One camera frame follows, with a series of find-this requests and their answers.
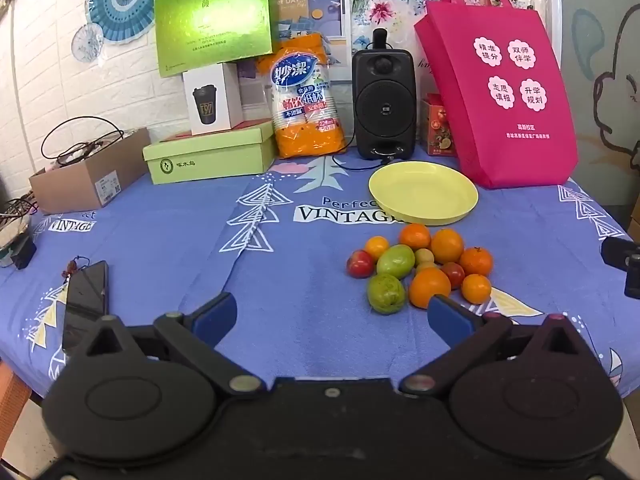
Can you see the green guava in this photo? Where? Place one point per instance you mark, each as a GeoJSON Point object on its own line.
{"type": "Point", "coordinates": [396, 261]}
{"type": "Point", "coordinates": [385, 293]}

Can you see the white cup box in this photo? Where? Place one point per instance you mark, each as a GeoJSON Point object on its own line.
{"type": "Point", "coordinates": [212, 97]}

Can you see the wall calendar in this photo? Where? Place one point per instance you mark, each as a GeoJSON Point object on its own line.
{"type": "Point", "coordinates": [320, 20]}

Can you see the dark orange mandarin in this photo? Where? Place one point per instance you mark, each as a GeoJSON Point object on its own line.
{"type": "Point", "coordinates": [476, 261]}

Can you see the large blue paper fan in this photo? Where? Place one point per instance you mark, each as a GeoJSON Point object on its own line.
{"type": "Point", "coordinates": [122, 0]}

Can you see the pink tote bag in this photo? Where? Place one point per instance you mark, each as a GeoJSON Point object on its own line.
{"type": "Point", "coordinates": [500, 90]}

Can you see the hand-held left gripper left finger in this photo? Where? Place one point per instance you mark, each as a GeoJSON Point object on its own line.
{"type": "Point", "coordinates": [220, 316]}

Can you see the green shoe box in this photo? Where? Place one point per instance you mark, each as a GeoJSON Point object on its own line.
{"type": "Point", "coordinates": [207, 155]}

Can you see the beaded phone charm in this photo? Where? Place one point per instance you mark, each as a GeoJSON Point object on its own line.
{"type": "Point", "coordinates": [75, 266]}

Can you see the orange paper cup pack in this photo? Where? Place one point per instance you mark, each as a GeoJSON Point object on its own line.
{"type": "Point", "coordinates": [306, 95]}

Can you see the white pipe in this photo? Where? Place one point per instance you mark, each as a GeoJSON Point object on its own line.
{"type": "Point", "coordinates": [552, 10]}

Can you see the cartoon wall sticker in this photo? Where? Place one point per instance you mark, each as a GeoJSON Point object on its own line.
{"type": "Point", "coordinates": [607, 75]}

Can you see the large green gift box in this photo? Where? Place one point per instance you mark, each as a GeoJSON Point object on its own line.
{"type": "Point", "coordinates": [215, 22]}

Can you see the brown cardboard box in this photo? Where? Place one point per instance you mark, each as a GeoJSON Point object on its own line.
{"type": "Point", "coordinates": [85, 175]}

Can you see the black speaker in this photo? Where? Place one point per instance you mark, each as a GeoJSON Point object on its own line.
{"type": "Point", "coordinates": [383, 102]}

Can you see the blue printed tablecloth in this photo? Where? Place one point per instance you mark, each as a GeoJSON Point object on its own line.
{"type": "Point", "coordinates": [175, 240]}

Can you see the yellow plate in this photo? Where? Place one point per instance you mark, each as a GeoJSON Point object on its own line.
{"type": "Point", "coordinates": [422, 192]}

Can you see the small tan round fruit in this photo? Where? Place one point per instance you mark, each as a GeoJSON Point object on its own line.
{"type": "Point", "coordinates": [426, 256]}

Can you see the large orange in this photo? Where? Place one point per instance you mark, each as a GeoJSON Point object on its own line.
{"type": "Point", "coordinates": [430, 287]}
{"type": "Point", "coordinates": [447, 246]}

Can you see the red fruit carton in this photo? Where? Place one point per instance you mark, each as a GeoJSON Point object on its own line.
{"type": "Point", "coordinates": [437, 127]}

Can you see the floral plastic bag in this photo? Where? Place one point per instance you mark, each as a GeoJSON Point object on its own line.
{"type": "Point", "coordinates": [385, 5]}

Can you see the small orange tangerine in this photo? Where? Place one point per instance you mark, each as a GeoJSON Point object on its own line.
{"type": "Point", "coordinates": [376, 247]}
{"type": "Point", "coordinates": [475, 288]}

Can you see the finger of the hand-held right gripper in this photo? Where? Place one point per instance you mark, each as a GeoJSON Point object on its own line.
{"type": "Point", "coordinates": [633, 280]}
{"type": "Point", "coordinates": [616, 252]}

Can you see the red plum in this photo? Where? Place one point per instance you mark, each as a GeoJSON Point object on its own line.
{"type": "Point", "coordinates": [453, 275]}
{"type": "Point", "coordinates": [361, 263]}

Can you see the black smartphone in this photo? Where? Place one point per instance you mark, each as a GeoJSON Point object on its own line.
{"type": "Point", "coordinates": [85, 305]}

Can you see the small pale paper fan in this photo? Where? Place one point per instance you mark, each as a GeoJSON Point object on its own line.
{"type": "Point", "coordinates": [87, 42]}

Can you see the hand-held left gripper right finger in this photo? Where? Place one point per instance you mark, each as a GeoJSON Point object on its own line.
{"type": "Point", "coordinates": [447, 322]}

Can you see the small black box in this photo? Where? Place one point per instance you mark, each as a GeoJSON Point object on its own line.
{"type": "Point", "coordinates": [23, 255]}

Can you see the flat red box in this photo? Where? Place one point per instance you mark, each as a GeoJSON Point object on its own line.
{"type": "Point", "coordinates": [175, 136]}

